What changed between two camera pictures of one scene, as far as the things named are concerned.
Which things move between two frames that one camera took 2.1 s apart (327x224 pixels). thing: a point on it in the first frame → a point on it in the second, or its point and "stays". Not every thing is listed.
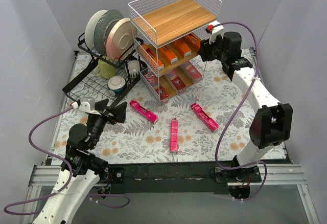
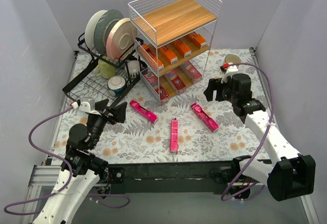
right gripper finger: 204,45 → 212,86
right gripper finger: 211,52 → 219,89
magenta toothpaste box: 173,136 stays
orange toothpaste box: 186,51 stays
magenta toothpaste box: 147,115 stays
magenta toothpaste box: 204,117 stays
